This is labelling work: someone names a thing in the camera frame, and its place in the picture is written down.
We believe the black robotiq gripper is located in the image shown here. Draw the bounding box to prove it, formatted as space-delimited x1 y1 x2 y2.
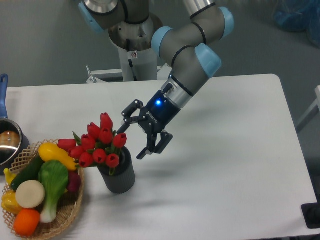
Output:
116 90 181 160

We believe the red tulip bouquet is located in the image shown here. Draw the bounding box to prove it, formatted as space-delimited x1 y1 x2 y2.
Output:
57 112 127 176

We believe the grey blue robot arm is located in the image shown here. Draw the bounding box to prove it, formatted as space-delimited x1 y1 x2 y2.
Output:
78 0 234 160

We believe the dark grey ribbed vase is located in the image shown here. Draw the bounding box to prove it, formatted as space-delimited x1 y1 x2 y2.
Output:
97 146 136 194

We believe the purple red radish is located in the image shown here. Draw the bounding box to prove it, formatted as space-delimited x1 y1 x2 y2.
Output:
66 171 82 193

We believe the yellow squash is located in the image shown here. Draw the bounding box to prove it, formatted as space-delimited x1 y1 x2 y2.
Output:
38 142 77 171

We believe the green bok choy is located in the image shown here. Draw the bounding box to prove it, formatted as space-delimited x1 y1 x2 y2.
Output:
38 160 69 224

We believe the woven wicker basket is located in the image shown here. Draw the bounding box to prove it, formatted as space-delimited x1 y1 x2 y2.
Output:
0 139 85 240

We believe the dark green cucumber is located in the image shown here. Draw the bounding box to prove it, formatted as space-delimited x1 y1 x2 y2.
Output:
10 155 45 191

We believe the beige round bun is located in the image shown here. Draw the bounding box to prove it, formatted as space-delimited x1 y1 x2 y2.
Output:
15 180 46 209

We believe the yellow banana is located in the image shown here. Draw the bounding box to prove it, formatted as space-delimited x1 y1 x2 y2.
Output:
3 168 17 186

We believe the orange fruit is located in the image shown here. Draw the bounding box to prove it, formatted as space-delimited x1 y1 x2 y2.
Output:
13 208 40 237

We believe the yellow bell pepper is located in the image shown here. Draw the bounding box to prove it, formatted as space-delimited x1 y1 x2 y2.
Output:
1 190 23 215

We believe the black device at table edge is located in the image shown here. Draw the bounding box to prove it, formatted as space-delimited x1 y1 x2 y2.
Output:
301 202 320 229

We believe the blue plastic bag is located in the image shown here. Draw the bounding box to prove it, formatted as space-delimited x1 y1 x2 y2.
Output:
272 0 320 48

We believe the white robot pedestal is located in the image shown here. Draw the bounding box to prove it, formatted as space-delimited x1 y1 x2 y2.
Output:
87 13 163 83

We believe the blue handled saucepan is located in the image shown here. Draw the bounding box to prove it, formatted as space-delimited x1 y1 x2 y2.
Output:
0 73 30 176

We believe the white frame at right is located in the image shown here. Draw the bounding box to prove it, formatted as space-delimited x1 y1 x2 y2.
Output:
295 85 320 134

